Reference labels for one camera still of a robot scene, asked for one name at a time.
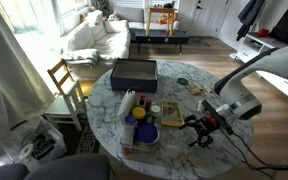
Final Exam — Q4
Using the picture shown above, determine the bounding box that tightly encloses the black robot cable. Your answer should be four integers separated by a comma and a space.
220, 127, 288, 179

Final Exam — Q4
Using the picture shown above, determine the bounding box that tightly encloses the white wooden chair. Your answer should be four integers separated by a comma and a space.
43, 79, 88, 133

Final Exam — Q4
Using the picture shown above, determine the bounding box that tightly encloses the orange plush toy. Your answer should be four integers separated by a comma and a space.
155, 12, 180, 26

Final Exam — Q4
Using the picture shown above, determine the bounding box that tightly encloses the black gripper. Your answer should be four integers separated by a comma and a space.
178, 114, 220, 149

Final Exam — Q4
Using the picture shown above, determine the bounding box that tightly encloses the blue lid green can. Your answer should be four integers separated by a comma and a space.
133, 122, 161, 148

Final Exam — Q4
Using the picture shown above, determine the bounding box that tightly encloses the yellow green picture book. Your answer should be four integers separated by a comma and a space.
158, 99, 186, 128

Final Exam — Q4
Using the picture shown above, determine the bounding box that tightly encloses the red cap slim bottle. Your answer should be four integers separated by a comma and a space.
138, 93, 147, 107

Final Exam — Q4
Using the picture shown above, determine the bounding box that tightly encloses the red cap green bottle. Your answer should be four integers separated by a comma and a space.
145, 98, 153, 115

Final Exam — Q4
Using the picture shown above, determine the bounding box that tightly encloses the navy cardboard box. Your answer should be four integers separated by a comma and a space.
109, 58, 159, 94

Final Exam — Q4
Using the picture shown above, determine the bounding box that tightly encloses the patterned floor mat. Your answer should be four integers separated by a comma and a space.
75, 119, 102, 155

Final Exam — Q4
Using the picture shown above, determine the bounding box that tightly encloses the clear plastic organizer bin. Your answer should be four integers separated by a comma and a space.
119, 99, 163, 164

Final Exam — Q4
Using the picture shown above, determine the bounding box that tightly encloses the light sheer curtain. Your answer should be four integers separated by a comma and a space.
0, 0, 57, 165

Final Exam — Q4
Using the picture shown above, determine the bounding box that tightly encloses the light grey loveseat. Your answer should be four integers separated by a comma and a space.
107, 6, 182, 32

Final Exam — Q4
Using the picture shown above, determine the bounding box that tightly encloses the blue grey upholstered chair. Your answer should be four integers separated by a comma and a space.
0, 152, 112, 180

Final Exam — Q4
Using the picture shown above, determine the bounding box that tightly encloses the wooden slat chair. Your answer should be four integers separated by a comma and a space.
46, 58, 76, 98

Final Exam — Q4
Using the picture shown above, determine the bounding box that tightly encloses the large bright window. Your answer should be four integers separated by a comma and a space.
0, 0, 90, 36

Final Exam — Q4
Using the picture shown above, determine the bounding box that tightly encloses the small white tube bottle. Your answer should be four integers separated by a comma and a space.
196, 100, 205, 113

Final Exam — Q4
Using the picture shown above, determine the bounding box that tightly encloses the small red item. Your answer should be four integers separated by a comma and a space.
256, 27, 271, 38

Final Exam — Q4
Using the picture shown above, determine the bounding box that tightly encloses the dark hanging jacket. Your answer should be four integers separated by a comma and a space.
235, 0, 267, 42

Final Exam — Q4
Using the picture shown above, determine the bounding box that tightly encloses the green house plant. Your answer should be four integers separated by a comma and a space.
95, 0, 112, 16

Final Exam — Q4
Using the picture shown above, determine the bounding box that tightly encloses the clear floor storage bin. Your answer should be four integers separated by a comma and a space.
8, 116, 69, 172

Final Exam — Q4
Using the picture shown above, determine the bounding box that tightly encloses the white sofa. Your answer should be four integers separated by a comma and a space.
57, 9, 132, 81

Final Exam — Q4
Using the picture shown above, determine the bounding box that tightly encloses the floral cushion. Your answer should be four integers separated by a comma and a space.
108, 12, 127, 22

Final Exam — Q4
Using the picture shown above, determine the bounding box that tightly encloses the white plastic bottle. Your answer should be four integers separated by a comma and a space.
150, 104, 162, 125

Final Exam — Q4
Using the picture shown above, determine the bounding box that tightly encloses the yellow wooden side table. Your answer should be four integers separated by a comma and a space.
145, 6, 177, 38

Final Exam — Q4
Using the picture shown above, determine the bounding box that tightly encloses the small dark door rug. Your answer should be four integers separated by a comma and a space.
186, 36, 212, 48

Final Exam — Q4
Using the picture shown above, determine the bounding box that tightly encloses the dark coffee table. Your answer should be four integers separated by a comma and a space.
134, 28, 190, 55

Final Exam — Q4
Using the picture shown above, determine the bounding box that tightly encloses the white TV stand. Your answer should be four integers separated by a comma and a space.
235, 31, 288, 105

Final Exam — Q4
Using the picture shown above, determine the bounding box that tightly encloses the yellow lid dark bottle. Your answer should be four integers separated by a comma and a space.
131, 106, 148, 127

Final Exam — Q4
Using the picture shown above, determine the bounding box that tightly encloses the white bottle blue cap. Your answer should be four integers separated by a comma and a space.
121, 114, 139, 147

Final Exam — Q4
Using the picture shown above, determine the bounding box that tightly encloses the crumpled grey white blanket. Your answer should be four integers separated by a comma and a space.
60, 48, 101, 68

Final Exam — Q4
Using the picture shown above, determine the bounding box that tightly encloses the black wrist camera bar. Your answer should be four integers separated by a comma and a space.
201, 99, 235, 136

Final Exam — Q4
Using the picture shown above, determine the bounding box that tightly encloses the white tape roll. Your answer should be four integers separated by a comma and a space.
19, 142, 35, 161

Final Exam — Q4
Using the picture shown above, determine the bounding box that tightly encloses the round green lid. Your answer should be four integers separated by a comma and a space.
176, 77, 190, 86

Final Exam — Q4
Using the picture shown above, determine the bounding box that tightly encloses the white door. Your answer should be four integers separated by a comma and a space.
187, 0, 233, 39

